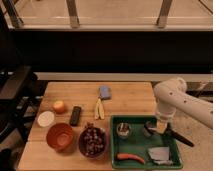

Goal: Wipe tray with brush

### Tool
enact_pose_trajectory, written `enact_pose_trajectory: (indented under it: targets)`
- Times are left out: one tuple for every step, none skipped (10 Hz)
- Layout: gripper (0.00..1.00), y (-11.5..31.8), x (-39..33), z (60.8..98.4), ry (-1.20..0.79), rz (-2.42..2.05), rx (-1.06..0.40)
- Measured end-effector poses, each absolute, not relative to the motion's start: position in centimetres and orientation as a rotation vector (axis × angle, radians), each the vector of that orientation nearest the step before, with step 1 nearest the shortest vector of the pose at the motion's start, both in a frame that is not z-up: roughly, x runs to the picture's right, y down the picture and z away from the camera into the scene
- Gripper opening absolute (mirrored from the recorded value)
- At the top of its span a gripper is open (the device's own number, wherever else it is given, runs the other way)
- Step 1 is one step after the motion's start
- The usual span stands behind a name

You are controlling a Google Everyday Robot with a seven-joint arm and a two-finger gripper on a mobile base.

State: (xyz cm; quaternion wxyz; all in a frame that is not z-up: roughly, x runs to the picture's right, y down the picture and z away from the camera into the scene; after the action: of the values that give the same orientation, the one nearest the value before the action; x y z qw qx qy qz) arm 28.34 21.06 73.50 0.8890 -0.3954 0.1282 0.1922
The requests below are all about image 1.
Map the grey cloth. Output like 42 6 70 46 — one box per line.
148 147 173 165

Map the black remote control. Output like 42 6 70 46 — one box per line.
69 106 82 126

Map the green plastic tray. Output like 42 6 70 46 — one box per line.
110 115 183 170

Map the blue sponge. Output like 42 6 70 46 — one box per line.
99 85 111 100

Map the white round lid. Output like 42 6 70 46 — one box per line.
37 111 54 127

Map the black chair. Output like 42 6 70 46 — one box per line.
0 65 44 171

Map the orange empty bowl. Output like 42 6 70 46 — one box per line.
46 123 74 151

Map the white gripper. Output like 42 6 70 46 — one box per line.
154 114 173 135

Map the orange carrot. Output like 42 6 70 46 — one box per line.
116 153 145 164

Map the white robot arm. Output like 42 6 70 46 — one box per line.
153 77 213 134

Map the small metal cup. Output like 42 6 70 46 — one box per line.
116 122 131 139

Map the black handled brush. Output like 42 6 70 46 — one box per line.
143 122 194 147

